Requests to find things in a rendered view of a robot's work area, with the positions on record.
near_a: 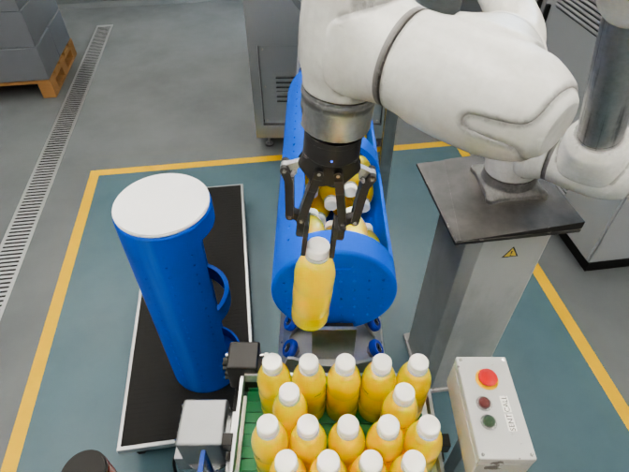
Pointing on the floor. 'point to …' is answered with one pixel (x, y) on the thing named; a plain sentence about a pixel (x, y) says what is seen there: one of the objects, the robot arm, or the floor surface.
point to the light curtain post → (387, 148)
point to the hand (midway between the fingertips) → (319, 236)
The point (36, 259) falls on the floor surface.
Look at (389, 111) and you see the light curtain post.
